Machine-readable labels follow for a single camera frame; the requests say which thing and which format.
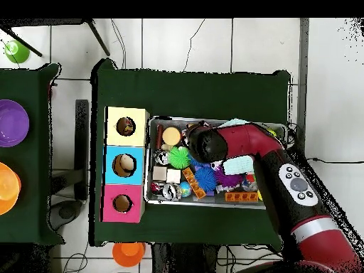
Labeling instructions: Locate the orange plastic grid block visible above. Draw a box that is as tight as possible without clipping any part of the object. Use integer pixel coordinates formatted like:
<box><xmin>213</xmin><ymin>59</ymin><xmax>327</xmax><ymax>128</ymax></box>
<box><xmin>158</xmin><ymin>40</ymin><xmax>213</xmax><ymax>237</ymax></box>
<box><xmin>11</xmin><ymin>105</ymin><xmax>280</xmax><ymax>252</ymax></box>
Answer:
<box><xmin>224</xmin><ymin>191</ymin><xmax>259</xmax><ymax>203</ymax></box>
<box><xmin>182</xmin><ymin>167</ymin><xmax>207</xmax><ymax>200</ymax></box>

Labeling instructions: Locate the light blue waffle cloth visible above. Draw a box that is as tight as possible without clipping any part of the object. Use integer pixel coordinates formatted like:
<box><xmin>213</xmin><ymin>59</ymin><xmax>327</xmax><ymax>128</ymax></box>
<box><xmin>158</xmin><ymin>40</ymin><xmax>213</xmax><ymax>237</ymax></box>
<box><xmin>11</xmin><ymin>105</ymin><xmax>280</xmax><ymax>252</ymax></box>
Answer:
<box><xmin>218</xmin><ymin>118</ymin><xmax>255</xmax><ymax>176</ymax></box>

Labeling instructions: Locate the orange cup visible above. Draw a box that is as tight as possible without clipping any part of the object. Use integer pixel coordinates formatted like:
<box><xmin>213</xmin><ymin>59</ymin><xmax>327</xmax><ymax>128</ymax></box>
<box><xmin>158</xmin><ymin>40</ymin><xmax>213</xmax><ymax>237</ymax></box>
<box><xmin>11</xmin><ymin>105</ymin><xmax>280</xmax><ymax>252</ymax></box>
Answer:
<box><xmin>112</xmin><ymin>242</ymin><xmax>146</xmax><ymax>268</ymax></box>

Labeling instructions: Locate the orange sponge disc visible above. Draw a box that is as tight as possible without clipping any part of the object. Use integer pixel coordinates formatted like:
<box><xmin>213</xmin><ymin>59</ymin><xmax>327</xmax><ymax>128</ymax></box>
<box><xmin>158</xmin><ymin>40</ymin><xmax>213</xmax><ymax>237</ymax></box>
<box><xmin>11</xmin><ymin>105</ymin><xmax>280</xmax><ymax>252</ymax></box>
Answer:
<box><xmin>161</xmin><ymin>127</ymin><xmax>182</xmax><ymax>146</ymax></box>

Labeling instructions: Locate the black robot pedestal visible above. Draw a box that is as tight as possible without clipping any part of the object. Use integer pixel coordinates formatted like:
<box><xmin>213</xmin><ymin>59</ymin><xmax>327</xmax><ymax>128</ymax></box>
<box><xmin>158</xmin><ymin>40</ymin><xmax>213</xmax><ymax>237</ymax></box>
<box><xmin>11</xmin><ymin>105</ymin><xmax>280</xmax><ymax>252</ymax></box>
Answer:
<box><xmin>150</xmin><ymin>242</ymin><xmax>221</xmax><ymax>273</ymax></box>

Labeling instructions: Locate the black can silver top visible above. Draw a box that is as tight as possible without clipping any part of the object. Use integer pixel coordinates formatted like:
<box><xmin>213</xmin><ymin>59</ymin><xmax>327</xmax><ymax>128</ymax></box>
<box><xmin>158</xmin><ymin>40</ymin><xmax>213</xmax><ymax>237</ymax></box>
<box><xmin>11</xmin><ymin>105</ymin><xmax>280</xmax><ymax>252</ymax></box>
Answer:
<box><xmin>153</xmin><ymin>149</ymin><xmax>171</xmax><ymax>166</ymax></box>

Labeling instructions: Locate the green cup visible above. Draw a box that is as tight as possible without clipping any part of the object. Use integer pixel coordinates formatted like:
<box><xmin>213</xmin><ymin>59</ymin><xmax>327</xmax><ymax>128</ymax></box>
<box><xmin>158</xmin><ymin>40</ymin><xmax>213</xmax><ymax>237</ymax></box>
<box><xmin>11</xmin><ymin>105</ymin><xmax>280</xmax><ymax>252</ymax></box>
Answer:
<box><xmin>4</xmin><ymin>39</ymin><xmax>31</xmax><ymax>64</ymax></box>

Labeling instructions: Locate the orange bowl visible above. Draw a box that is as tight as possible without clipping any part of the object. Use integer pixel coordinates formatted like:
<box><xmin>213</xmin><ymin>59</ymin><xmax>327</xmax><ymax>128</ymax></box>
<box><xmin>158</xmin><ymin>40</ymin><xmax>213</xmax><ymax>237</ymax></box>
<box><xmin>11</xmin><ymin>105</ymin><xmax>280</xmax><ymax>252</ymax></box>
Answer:
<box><xmin>0</xmin><ymin>161</ymin><xmax>22</xmax><ymax>216</ymax></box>

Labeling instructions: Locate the wooden box with three holes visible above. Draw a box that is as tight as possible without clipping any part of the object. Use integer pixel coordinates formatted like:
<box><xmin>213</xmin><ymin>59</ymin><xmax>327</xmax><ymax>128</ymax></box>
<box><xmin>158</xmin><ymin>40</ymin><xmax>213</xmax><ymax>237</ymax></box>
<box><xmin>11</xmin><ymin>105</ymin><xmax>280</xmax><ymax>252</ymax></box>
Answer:
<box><xmin>100</xmin><ymin>106</ymin><xmax>151</xmax><ymax>224</ymax></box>

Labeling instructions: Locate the green spiky ball with eye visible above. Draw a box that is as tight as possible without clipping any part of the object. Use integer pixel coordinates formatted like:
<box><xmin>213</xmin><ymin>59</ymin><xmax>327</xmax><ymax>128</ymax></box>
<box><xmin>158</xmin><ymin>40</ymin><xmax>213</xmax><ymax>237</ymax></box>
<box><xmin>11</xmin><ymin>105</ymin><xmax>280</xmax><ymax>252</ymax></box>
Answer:
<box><xmin>167</xmin><ymin>146</ymin><xmax>191</xmax><ymax>170</ymax></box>

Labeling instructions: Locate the black upright panel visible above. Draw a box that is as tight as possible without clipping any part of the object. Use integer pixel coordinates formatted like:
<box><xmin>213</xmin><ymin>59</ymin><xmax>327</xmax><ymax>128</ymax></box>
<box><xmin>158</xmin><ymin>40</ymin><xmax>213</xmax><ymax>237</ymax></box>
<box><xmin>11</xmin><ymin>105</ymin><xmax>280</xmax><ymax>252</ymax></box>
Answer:
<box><xmin>74</xmin><ymin>99</ymin><xmax>90</xmax><ymax>201</ymax></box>

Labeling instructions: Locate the black tripod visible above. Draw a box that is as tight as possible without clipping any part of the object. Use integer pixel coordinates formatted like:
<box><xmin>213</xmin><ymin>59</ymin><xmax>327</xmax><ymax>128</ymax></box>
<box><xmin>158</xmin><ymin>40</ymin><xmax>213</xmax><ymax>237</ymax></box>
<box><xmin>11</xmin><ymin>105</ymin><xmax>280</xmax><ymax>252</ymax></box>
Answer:
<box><xmin>0</xmin><ymin>18</ymin><xmax>111</xmax><ymax>58</ymax></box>

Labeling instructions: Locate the crushed silver can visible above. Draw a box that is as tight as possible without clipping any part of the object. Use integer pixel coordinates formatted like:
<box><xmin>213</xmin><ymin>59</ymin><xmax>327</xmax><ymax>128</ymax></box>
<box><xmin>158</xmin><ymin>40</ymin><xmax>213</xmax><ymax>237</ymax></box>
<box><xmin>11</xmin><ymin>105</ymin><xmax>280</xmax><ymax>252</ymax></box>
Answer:
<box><xmin>162</xmin><ymin>183</ymin><xmax>183</xmax><ymax>201</ymax></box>

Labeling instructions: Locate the black cable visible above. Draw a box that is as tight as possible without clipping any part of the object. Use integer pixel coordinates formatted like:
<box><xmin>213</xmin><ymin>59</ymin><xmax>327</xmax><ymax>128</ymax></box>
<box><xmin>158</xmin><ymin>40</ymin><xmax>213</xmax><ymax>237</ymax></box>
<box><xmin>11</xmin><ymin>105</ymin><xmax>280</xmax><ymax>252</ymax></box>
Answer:
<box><xmin>306</xmin><ymin>156</ymin><xmax>364</xmax><ymax>166</ymax></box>

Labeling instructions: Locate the blue spiky ball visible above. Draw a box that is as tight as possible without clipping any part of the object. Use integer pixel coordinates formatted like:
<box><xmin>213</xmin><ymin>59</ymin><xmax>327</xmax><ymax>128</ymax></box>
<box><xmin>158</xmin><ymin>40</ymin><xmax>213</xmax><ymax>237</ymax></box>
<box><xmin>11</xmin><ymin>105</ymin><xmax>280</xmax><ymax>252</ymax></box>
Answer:
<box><xmin>194</xmin><ymin>166</ymin><xmax>218</xmax><ymax>192</ymax></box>

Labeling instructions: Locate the purple bowl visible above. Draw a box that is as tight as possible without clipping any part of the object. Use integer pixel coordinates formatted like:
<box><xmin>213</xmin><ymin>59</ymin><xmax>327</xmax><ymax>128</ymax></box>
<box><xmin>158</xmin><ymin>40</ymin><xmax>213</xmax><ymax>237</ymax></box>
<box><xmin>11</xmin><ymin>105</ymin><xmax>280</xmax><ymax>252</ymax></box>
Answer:
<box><xmin>0</xmin><ymin>99</ymin><xmax>30</xmax><ymax>148</ymax></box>

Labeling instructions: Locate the silver mesh bin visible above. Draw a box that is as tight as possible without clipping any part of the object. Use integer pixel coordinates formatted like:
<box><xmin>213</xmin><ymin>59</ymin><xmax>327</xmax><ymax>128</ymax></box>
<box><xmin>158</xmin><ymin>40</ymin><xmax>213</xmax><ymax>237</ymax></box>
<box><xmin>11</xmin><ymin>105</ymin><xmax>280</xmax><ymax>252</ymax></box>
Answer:
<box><xmin>144</xmin><ymin>115</ymin><xmax>288</xmax><ymax>210</ymax></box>

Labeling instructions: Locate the dark green side tablecloth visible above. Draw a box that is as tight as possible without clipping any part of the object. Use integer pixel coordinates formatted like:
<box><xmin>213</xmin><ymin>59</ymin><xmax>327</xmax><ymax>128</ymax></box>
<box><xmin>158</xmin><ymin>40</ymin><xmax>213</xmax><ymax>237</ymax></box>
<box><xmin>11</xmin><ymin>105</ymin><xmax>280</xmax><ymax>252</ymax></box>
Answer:
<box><xmin>0</xmin><ymin>63</ymin><xmax>65</xmax><ymax>246</ymax></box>

